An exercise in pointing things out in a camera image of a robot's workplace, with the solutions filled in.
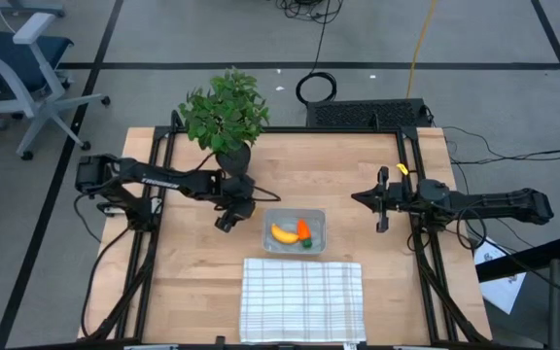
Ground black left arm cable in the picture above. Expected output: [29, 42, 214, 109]
[73, 193, 135, 339]

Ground tangled black cable bundle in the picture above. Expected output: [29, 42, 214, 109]
[274, 0, 344, 23]

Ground white checked kitchen towel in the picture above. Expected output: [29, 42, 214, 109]
[239, 257, 368, 344]

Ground white blue office chair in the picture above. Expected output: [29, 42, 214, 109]
[0, 12, 112, 161]

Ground grey furniture base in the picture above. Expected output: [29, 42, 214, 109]
[0, 0, 66, 18]

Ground green potted plant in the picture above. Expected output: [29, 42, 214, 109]
[178, 67, 270, 179]

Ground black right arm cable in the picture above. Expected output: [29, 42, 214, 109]
[456, 203, 489, 252]

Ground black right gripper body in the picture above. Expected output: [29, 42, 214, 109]
[375, 165, 413, 233]

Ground black computer case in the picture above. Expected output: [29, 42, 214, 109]
[306, 98, 432, 129]

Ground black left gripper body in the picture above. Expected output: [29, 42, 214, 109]
[214, 196, 257, 233]

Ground white paper sheet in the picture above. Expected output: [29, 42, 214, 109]
[473, 235, 528, 316]

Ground orange toy carrot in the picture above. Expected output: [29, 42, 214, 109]
[297, 218, 313, 249]

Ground coiled black cable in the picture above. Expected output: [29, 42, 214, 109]
[295, 0, 338, 106]

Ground yellow toy banana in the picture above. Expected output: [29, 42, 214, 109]
[270, 222, 300, 245]

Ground yellow power cable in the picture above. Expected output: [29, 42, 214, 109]
[405, 0, 438, 98]

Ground thin black floor cable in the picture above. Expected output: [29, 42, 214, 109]
[442, 125, 560, 166]

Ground clear plastic tupperware container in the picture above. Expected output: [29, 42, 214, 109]
[262, 207, 328, 256]

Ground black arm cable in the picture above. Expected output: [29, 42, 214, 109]
[456, 203, 489, 252]
[73, 193, 135, 339]

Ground black beam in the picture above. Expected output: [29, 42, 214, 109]
[476, 235, 560, 283]

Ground black aluminium table frame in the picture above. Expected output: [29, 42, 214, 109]
[80, 110, 493, 344]

